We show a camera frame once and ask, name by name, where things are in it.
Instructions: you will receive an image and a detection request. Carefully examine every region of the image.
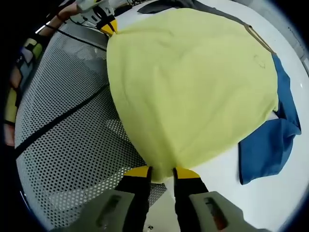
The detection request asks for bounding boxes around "person's patterned shirt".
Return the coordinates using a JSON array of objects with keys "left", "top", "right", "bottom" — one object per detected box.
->
[{"left": 3, "top": 36, "right": 45, "bottom": 148}]

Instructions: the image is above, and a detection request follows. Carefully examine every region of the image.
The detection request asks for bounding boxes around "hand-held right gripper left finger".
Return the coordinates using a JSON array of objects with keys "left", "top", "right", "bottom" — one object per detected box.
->
[{"left": 52, "top": 165, "right": 153, "bottom": 232}]

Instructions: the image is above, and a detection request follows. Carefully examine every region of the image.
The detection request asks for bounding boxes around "dark grey garment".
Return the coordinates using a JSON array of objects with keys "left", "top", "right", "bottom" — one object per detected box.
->
[{"left": 137, "top": 0, "right": 277, "bottom": 55}]

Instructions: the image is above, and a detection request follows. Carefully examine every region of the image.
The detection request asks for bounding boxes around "blue garment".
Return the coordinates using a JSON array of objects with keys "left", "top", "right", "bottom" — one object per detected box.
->
[{"left": 238, "top": 54, "right": 302, "bottom": 186}]

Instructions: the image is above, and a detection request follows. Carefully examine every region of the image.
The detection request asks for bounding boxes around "yellow-green garment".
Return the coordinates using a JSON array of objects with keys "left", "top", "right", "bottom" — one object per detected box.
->
[{"left": 106, "top": 7, "right": 280, "bottom": 185}]

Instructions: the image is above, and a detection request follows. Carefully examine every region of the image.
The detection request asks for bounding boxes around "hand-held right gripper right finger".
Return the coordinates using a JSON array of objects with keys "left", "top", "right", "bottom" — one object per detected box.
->
[{"left": 172, "top": 167, "right": 256, "bottom": 232}]

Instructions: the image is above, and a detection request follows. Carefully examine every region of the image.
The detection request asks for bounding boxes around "person's left hand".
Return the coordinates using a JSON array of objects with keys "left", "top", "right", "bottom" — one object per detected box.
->
[{"left": 59, "top": 3, "right": 82, "bottom": 22}]

